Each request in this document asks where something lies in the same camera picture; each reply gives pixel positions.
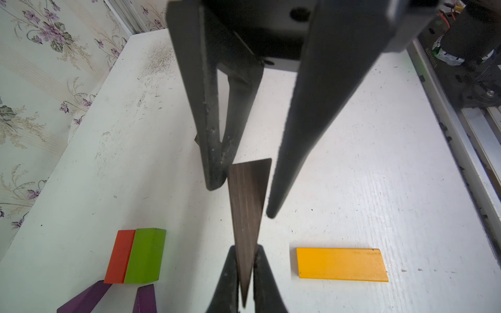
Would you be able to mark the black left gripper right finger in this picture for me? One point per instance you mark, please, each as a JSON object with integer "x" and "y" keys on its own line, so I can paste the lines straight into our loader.
{"x": 267, "y": 298}

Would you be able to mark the yellow long block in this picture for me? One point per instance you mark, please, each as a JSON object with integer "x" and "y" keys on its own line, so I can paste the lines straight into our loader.
{"x": 341, "y": 264}

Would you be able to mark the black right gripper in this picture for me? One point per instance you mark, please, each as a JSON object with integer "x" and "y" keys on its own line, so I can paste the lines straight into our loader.
{"x": 344, "y": 40}

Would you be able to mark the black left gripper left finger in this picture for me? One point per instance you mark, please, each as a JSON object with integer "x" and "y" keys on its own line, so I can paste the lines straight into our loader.
{"x": 225, "y": 298}

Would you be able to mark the green rectangular block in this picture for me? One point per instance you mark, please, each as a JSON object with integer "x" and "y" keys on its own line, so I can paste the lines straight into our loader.
{"x": 146, "y": 256}

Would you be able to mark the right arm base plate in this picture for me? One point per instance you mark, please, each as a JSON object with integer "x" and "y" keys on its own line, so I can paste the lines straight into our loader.
{"x": 463, "y": 46}

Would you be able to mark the red rectangular block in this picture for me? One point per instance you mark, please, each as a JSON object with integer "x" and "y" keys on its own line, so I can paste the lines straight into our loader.
{"x": 119, "y": 259}

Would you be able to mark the aluminium mounting rail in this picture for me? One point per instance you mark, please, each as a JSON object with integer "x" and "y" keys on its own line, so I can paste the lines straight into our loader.
{"x": 473, "y": 135}

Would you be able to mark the brown triangle block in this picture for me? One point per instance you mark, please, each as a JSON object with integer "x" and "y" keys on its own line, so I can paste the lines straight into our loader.
{"x": 247, "y": 186}

